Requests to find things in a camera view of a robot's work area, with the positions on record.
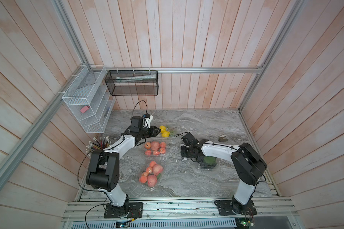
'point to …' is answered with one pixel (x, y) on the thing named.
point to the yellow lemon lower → (166, 134)
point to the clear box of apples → (152, 174)
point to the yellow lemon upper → (162, 128)
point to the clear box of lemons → (169, 128)
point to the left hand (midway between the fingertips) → (159, 131)
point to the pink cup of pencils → (103, 143)
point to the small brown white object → (223, 138)
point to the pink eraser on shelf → (84, 109)
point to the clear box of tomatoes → (155, 148)
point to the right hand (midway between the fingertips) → (182, 153)
